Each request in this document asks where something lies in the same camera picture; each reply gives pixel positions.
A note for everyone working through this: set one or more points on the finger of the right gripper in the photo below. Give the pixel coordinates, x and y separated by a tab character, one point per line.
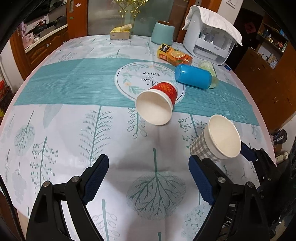
248	153

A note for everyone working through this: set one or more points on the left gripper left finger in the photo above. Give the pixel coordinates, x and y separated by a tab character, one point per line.
47	220

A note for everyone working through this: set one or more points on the kitchen counter cabinet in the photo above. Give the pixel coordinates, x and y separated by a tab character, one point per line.
39	50

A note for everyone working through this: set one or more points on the wooden door frame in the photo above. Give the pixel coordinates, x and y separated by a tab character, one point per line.
77	18

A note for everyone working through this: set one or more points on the clear green glass cup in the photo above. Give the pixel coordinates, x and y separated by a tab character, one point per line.
207	65

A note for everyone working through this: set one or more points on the light blue canister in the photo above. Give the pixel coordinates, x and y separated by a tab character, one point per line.
163	33

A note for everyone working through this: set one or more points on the white desktop organizer cabinet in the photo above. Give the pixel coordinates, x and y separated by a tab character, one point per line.
208	43

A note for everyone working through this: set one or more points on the gold ornament door decoration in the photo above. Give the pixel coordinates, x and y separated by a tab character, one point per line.
130	6

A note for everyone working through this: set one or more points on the blue plastic cup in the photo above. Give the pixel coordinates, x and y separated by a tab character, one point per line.
193	76

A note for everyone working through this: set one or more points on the white cloth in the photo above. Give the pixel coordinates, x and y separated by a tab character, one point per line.
214	20

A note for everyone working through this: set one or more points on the grey checked paper cup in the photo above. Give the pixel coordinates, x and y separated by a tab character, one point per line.
220	140

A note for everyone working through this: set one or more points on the red paper cup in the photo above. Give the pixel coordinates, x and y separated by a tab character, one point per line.
155	105

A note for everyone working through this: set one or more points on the dark wooden cabinet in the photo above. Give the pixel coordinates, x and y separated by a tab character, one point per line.
267	70

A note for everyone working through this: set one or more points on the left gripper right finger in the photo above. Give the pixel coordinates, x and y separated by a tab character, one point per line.
235	212

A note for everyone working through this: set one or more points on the orange juice bottle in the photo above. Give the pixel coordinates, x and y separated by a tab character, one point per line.
173	56

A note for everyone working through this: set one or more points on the yellow tissue box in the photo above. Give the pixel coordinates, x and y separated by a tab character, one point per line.
121	33

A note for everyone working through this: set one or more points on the patterned teal tablecloth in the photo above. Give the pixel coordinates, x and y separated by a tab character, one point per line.
79	104

